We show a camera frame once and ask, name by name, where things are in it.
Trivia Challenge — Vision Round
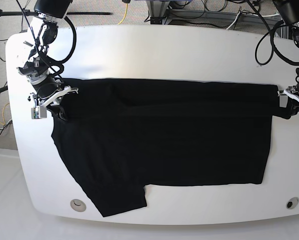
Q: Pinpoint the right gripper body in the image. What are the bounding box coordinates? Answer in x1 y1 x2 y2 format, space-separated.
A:
28 76 79 112

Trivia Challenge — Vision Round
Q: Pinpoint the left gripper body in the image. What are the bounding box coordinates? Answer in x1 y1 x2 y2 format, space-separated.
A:
277 85 299 106

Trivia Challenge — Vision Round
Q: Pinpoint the black T-shirt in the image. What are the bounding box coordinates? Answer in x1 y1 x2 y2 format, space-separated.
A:
50 77 280 218

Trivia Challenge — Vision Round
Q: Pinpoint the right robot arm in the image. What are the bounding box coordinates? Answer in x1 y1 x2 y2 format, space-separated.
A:
17 0 79 121

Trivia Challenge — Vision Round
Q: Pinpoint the black tripod pole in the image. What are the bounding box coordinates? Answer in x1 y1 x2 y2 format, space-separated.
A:
0 9 112 17

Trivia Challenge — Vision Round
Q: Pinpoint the left table grommet hole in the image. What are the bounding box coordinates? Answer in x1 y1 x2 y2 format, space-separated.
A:
70 199 87 213

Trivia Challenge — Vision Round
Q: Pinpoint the table grommet hole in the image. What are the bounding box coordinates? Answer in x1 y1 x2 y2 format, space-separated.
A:
286 197 299 210
70 199 87 213

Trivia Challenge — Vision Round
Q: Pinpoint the right table grommet hole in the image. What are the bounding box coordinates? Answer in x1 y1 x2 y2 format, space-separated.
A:
286 197 299 210

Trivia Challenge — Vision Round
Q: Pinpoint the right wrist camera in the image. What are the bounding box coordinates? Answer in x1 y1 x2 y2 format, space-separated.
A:
31 106 47 120

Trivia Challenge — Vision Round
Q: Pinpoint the yellow cable at left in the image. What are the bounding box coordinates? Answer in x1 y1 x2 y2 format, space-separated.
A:
0 102 13 130

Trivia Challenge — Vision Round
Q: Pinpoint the yellow cable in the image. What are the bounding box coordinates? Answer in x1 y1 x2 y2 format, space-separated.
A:
117 2 129 25
0 102 13 130

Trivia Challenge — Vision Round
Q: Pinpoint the white cable at top right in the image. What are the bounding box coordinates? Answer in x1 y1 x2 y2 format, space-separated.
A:
226 9 273 30

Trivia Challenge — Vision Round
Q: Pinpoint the yellow cable at top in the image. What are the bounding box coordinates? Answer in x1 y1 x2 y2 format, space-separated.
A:
117 2 129 25

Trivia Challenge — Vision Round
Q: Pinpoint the grey aluminium frame stand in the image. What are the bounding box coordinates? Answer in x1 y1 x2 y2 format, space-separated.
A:
145 0 265 28

